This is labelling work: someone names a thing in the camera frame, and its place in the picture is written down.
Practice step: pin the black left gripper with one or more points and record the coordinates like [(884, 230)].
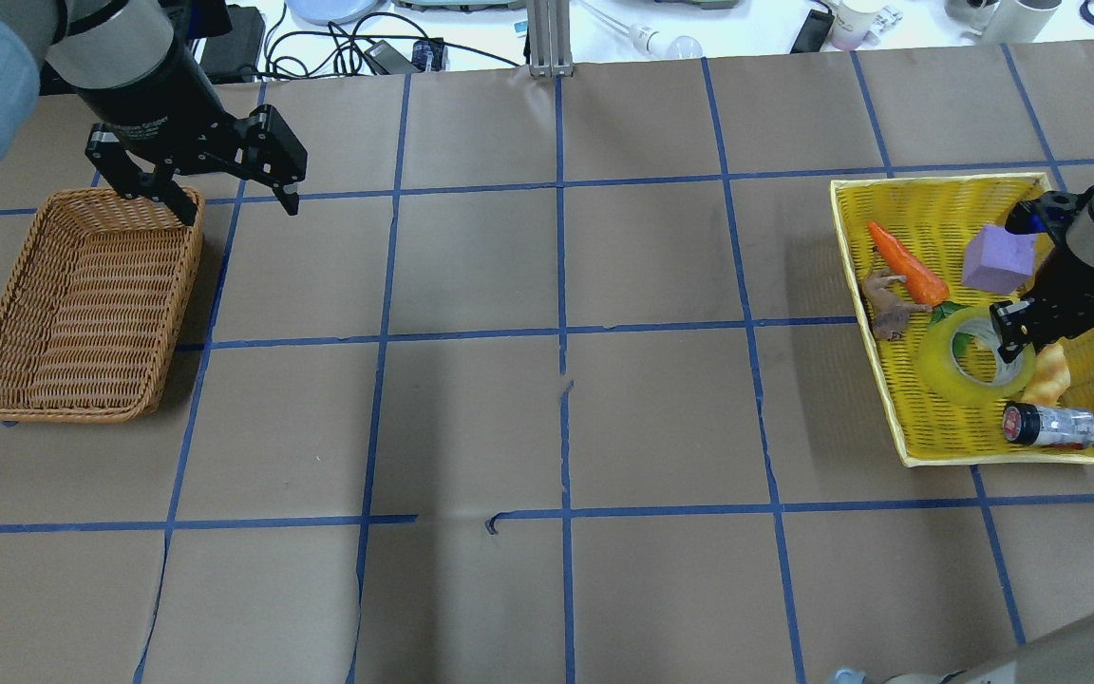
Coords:
[(160, 106)]

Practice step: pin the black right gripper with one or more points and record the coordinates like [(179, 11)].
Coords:
[(1071, 277)]

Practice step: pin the yellow tape roll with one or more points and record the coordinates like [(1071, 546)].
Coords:
[(937, 363)]

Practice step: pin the toy bread croissant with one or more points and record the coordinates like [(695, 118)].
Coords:
[(1051, 378)]

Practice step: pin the red capped battery can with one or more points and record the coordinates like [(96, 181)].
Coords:
[(1044, 426)]

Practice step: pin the purple foam block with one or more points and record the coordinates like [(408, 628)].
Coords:
[(998, 261)]

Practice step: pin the black box device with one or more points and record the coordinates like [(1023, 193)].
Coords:
[(232, 41)]

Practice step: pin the orange toy carrot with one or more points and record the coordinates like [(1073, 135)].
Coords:
[(923, 285)]

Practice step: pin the yellow woven basket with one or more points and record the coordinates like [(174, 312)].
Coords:
[(935, 218)]

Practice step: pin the brown toy lion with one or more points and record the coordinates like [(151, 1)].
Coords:
[(890, 313)]

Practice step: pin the brown wicker basket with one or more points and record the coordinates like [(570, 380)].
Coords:
[(90, 317)]

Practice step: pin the grey round plate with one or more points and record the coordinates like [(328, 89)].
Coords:
[(323, 12)]

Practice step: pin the black power adapter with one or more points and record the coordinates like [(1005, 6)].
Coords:
[(427, 55)]

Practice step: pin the white paper cup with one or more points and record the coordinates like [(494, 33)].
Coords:
[(854, 20)]

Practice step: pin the black phone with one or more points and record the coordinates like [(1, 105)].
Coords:
[(814, 31)]

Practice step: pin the white light bulb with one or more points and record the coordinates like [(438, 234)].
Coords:
[(649, 41)]

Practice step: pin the aluminium frame post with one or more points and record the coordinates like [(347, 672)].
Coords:
[(549, 39)]

